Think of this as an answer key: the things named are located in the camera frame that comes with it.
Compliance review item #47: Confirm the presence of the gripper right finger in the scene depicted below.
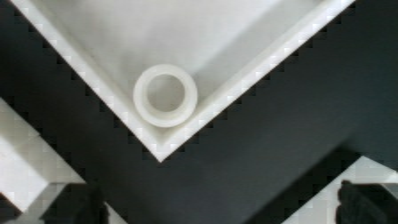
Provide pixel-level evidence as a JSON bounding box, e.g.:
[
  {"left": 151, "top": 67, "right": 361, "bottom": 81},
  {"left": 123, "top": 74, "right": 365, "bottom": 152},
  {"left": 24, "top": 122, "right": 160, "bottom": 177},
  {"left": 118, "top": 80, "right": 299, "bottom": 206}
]
[{"left": 336, "top": 180, "right": 398, "bottom": 224}]

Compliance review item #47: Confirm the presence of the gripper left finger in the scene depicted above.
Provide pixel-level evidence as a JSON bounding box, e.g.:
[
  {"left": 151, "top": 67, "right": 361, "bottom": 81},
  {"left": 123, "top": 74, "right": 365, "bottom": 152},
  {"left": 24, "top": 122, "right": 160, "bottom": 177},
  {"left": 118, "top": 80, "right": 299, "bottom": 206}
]
[{"left": 41, "top": 183, "right": 109, "bottom": 224}]

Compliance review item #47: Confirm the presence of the white square tabletop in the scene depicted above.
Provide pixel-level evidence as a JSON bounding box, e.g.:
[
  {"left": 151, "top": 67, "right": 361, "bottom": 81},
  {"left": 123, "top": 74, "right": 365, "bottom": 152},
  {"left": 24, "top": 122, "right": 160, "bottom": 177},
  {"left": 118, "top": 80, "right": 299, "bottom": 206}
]
[{"left": 11, "top": 0, "right": 356, "bottom": 160}]

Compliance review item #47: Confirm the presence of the white U-shaped obstacle fence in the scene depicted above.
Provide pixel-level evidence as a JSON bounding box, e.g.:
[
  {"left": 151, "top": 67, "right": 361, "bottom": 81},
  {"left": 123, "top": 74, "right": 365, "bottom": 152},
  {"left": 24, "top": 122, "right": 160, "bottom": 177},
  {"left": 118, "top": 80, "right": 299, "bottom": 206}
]
[{"left": 0, "top": 98, "right": 127, "bottom": 224}]

